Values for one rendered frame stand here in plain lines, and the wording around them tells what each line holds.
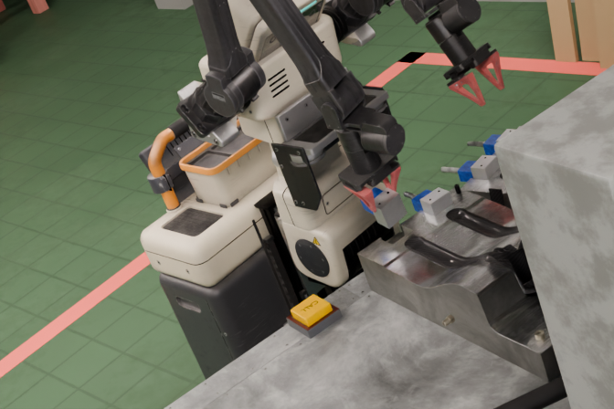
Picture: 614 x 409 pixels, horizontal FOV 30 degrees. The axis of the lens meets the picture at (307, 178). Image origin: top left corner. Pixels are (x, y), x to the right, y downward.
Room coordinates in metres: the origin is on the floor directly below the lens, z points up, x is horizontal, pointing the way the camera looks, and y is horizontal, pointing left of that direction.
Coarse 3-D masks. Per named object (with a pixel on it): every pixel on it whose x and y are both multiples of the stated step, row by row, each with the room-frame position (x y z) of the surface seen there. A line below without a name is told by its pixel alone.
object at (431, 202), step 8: (408, 192) 2.08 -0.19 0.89; (424, 192) 2.03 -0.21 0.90; (432, 192) 2.00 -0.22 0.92; (440, 192) 1.99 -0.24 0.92; (448, 192) 1.98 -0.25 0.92; (416, 200) 2.01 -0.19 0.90; (424, 200) 1.98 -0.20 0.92; (432, 200) 1.97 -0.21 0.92; (440, 200) 1.97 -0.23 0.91; (448, 200) 1.97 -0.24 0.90; (416, 208) 2.02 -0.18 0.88; (424, 208) 1.98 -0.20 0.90; (432, 208) 1.96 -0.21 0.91; (440, 208) 1.96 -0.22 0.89
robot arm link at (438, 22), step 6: (438, 12) 2.22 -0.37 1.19; (432, 18) 2.21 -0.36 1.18; (438, 18) 2.20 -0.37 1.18; (426, 24) 2.23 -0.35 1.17; (432, 24) 2.21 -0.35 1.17; (438, 24) 2.20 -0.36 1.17; (432, 30) 2.21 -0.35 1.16; (438, 30) 2.20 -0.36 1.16; (444, 30) 2.19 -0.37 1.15; (432, 36) 2.22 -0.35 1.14; (438, 36) 2.20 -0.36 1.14; (444, 36) 2.19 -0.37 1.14; (450, 36) 2.20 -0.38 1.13; (456, 36) 2.20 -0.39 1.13; (438, 42) 2.21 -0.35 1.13
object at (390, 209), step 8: (376, 192) 1.98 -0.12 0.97; (384, 192) 1.95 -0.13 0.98; (392, 192) 1.94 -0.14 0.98; (360, 200) 1.98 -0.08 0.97; (376, 200) 1.93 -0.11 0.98; (384, 200) 1.93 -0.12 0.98; (392, 200) 1.92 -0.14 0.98; (400, 200) 1.93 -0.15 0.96; (368, 208) 1.96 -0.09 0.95; (376, 208) 1.92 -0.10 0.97; (384, 208) 1.91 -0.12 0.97; (392, 208) 1.92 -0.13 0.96; (400, 208) 1.93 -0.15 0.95; (376, 216) 1.94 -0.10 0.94; (384, 216) 1.91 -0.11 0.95; (392, 216) 1.92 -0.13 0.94; (400, 216) 1.93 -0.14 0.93; (384, 224) 1.92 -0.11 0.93; (392, 224) 1.92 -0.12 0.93
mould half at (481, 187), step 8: (496, 176) 2.08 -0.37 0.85; (464, 184) 2.09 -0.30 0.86; (472, 184) 2.08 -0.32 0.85; (480, 184) 2.07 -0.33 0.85; (488, 184) 2.06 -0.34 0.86; (496, 184) 2.04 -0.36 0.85; (504, 184) 2.03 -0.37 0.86; (472, 192) 2.06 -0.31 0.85; (480, 192) 2.04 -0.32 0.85; (488, 192) 2.03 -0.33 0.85; (504, 192) 2.00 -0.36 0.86; (504, 200) 2.00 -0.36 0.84
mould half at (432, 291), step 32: (416, 224) 1.95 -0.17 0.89; (448, 224) 1.91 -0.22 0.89; (512, 224) 1.83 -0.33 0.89; (384, 256) 1.88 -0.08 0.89; (416, 256) 1.84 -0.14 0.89; (384, 288) 1.87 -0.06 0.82; (416, 288) 1.76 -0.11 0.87; (448, 288) 1.66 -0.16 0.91; (480, 288) 1.60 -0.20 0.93; (512, 288) 1.61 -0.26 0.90; (480, 320) 1.60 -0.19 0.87; (512, 320) 1.58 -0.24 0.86; (544, 320) 1.55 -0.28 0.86; (512, 352) 1.54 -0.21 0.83; (544, 352) 1.48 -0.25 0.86
